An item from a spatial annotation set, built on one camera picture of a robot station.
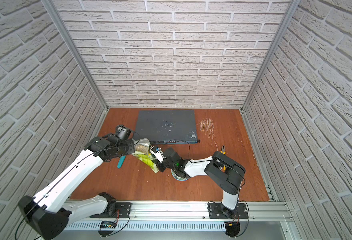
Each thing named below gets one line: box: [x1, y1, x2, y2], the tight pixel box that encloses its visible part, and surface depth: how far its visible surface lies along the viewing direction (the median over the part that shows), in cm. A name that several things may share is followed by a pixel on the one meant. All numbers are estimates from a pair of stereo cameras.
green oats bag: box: [131, 138, 160, 174], surface depth 82 cm
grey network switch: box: [135, 109, 200, 145], surface depth 103 cm
